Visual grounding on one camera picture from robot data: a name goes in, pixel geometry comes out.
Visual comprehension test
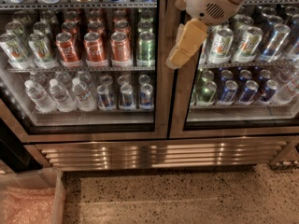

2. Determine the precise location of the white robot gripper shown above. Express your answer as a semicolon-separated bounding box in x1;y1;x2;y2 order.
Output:
165;0;248;69

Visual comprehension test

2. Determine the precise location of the fridge glass door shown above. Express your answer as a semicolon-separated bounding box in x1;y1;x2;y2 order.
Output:
170;0;299;138
0;0;172;143

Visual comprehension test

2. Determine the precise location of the right door left 7up can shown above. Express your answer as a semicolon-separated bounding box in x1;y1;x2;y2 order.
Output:
208;28;234;64

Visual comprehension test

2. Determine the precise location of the door 7up can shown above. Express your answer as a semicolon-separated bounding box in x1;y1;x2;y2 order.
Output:
232;26;263;63
208;28;234;64

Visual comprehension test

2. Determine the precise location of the right door water bottle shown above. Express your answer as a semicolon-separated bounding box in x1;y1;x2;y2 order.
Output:
275;75;299;105

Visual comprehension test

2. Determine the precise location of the steel fridge bottom grille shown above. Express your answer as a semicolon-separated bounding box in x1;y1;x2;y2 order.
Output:
25;135;298;172

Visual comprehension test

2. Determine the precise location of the front green soda can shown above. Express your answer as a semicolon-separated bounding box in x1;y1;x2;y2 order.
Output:
136;31;155;66

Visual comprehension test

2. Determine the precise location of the green can lower right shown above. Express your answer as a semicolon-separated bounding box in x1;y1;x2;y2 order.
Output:
196;81;217;105

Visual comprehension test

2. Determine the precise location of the left blue can lower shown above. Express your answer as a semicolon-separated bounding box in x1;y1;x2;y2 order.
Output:
218;80;238;105

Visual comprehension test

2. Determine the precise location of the right red bull can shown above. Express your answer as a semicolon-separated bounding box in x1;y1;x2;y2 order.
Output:
140;83;153;110

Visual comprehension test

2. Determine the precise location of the red bull can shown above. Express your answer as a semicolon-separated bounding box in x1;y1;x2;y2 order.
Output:
140;83;153;110
96;85;116;111
121;84;135;110

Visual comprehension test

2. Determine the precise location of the silver blue tall can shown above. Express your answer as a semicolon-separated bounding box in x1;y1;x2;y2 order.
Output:
258;24;291;63

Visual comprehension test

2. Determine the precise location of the coca-cola can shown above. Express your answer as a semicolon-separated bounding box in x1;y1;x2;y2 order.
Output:
56;32;82;68
84;32;108;67

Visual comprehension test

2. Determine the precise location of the middle red bull can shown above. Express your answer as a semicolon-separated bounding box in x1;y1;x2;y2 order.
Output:
121;84;135;110

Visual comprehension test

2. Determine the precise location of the left red bull can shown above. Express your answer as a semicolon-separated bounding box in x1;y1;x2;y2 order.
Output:
96;85;116;111

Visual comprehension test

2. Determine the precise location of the front left coca-cola can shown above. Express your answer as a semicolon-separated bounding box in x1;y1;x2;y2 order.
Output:
56;32;82;68

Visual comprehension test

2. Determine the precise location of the middle water bottle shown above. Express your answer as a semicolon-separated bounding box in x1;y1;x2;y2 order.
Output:
50;78;77;112

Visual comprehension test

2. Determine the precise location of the left water bottle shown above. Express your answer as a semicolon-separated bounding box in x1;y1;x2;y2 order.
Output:
24;79;56;113

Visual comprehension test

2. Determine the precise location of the front left 7up can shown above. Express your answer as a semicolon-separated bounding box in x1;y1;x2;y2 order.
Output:
0;33;30;69

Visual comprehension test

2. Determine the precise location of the clear plastic storage bin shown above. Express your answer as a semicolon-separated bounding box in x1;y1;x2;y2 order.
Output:
0;168;65;224

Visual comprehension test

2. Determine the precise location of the pink bubble wrap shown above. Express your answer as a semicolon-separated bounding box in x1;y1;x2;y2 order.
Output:
0;187;55;224

